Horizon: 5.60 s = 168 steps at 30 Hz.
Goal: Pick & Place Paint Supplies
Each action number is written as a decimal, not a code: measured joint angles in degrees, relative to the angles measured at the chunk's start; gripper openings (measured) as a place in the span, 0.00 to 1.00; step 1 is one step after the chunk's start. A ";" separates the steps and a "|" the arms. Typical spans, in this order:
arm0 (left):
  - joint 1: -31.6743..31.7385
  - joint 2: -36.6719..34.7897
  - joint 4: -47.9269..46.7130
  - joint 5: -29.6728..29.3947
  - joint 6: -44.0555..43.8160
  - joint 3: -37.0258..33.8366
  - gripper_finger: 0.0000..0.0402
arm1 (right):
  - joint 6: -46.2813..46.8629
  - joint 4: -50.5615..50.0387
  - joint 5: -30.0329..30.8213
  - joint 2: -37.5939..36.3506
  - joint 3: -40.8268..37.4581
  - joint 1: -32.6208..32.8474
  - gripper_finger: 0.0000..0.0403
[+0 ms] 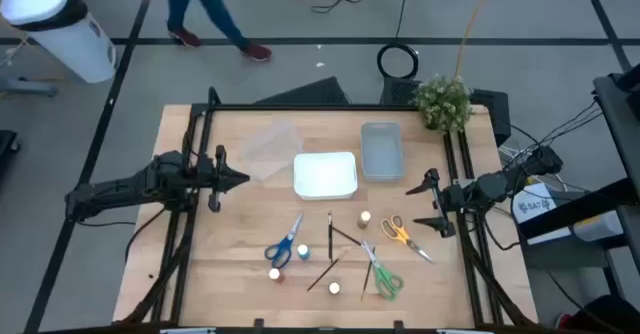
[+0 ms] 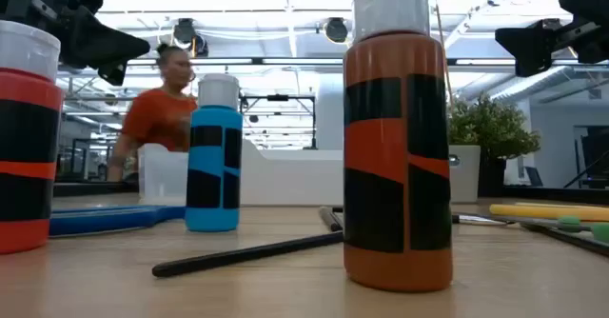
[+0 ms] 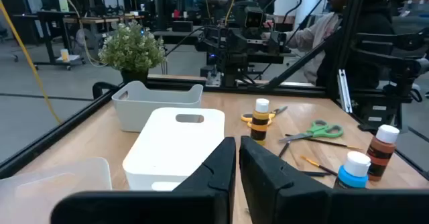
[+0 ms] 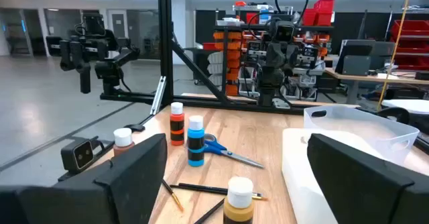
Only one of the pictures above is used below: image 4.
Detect wooden office desk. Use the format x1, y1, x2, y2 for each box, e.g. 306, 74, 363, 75
324, 66, 429, 105

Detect clear plastic bin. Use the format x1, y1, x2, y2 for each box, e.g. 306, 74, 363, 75
302, 104, 420, 167

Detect ochre paint bottle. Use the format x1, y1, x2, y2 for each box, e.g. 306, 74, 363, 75
223, 176, 255, 224

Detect shelf with orange bins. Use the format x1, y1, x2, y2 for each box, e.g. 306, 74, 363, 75
212, 29, 243, 97

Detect silver metal bracket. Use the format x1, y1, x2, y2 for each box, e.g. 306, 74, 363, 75
149, 75, 168, 116

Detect brown paint bottle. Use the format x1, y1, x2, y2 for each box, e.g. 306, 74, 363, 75
113, 127, 136, 158

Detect small black stereo camera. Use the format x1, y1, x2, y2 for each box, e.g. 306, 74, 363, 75
60, 138, 95, 175

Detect blue paint bottle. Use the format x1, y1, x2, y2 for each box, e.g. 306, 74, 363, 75
186, 115, 206, 168

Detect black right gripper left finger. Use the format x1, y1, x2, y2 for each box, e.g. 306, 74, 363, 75
0, 132, 168, 224

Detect white plastic bin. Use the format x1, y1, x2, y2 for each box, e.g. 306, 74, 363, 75
281, 127, 386, 224

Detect white trash can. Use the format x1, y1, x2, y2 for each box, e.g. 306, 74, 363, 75
381, 98, 429, 134

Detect rack of red bins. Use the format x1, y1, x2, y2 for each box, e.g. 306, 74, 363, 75
389, 19, 429, 72

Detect blue handled scissors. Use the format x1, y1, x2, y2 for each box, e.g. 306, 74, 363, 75
203, 133, 266, 170

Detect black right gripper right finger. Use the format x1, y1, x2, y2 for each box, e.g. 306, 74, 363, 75
306, 132, 429, 224

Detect grey computer monitor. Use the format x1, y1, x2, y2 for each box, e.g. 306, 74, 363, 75
334, 38, 397, 77

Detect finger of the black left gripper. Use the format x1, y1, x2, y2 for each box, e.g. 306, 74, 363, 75
266, 44, 282, 67
284, 44, 300, 67

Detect yellow hanging cable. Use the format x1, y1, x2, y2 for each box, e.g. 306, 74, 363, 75
375, 0, 414, 112

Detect black left camera cable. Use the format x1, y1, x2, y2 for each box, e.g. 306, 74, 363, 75
273, 0, 310, 25

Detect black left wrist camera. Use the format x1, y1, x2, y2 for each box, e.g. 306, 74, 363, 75
273, 19, 296, 44

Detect red-orange paint bottle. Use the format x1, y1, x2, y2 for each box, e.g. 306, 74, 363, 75
169, 101, 186, 147

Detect stacked red storage bins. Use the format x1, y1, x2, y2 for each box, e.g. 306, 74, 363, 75
302, 0, 336, 27

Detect black metal table frame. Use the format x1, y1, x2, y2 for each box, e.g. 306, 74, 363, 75
99, 0, 361, 117

